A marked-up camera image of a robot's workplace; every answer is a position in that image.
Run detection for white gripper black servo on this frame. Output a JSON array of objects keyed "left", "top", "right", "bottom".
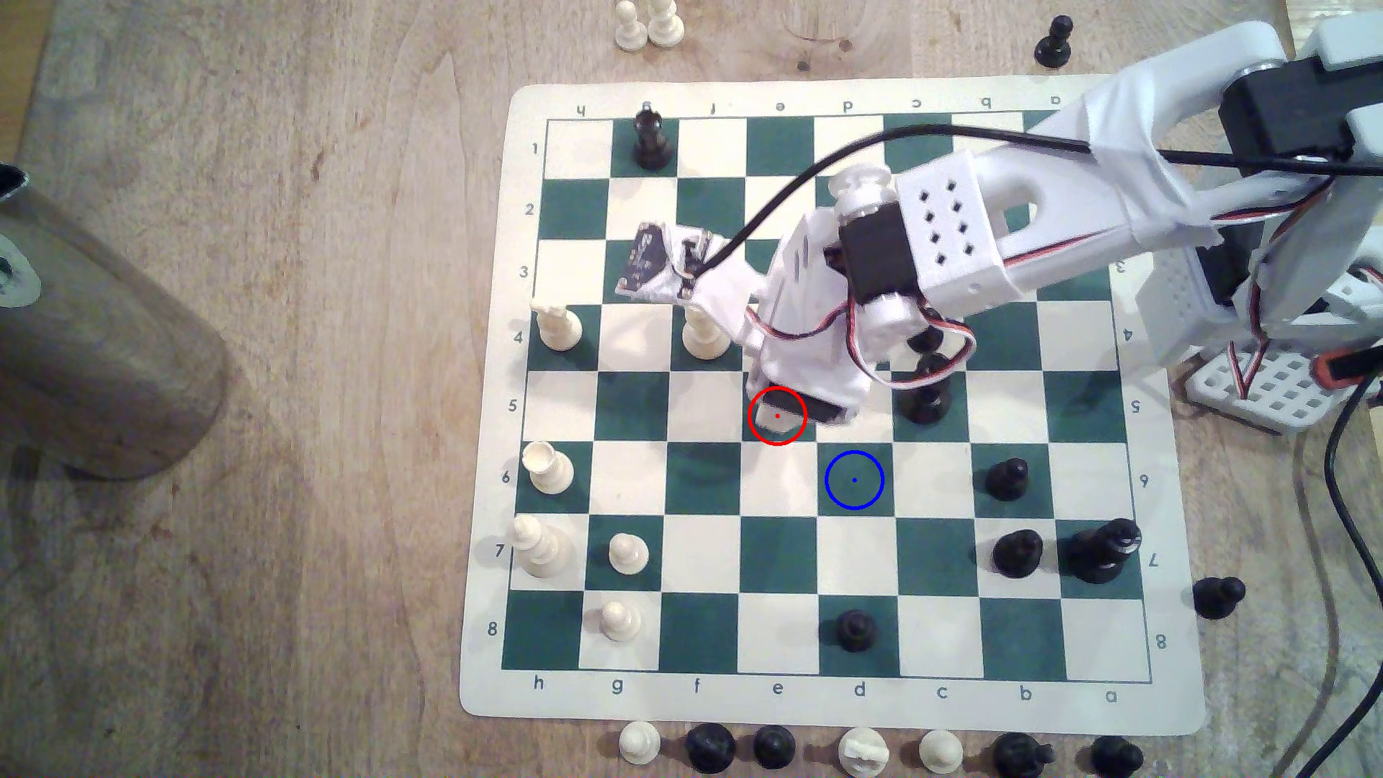
[{"left": 746, "top": 162, "right": 937, "bottom": 425}]

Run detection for white chess queen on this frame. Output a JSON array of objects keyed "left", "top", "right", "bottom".
[{"left": 684, "top": 305, "right": 734, "bottom": 363}]

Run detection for black chess queen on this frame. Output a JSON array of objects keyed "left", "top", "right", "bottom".
[{"left": 897, "top": 352, "right": 957, "bottom": 425}]

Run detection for white chess rook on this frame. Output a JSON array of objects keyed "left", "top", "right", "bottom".
[{"left": 522, "top": 439, "right": 574, "bottom": 496}]

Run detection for green white chess mat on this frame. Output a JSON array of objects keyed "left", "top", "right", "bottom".
[{"left": 459, "top": 73, "right": 1208, "bottom": 738}]

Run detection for black chess rook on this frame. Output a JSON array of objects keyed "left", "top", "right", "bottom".
[{"left": 632, "top": 104, "right": 674, "bottom": 171}]

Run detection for black chess king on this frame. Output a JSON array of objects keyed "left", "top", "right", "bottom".
[{"left": 1064, "top": 517, "right": 1143, "bottom": 586}]

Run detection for white chess knight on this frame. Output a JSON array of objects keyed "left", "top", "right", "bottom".
[{"left": 838, "top": 727, "right": 892, "bottom": 778}]

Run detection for black chess bishop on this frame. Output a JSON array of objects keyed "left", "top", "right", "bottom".
[{"left": 685, "top": 724, "right": 738, "bottom": 774}]

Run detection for black chess knight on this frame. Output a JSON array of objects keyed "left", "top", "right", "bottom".
[
  {"left": 1089, "top": 735, "right": 1145, "bottom": 778},
  {"left": 992, "top": 733, "right": 1055, "bottom": 778}
]

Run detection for bare circuit board wrist camera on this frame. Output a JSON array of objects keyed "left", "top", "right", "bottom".
[{"left": 614, "top": 219, "right": 720, "bottom": 302}]

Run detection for black camera cable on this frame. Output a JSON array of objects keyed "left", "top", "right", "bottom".
[{"left": 697, "top": 121, "right": 1383, "bottom": 272}]

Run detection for red white black servo wires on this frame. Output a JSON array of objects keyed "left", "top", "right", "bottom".
[{"left": 1210, "top": 178, "right": 1335, "bottom": 401}]

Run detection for white perforated base plate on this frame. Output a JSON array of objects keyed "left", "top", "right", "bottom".
[{"left": 1185, "top": 344, "right": 1379, "bottom": 434}]

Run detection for black power cable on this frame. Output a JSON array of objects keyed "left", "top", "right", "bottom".
[{"left": 1297, "top": 372, "right": 1383, "bottom": 778}]

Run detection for orange clamp handle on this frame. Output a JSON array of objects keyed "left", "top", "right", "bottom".
[{"left": 1312, "top": 346, "right": 1383, "bottom": 390}]

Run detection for grey brown cylinder post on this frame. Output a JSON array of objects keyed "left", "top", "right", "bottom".
[{"left": 0, "top": 162, "right": 231, "bottom": 482}]

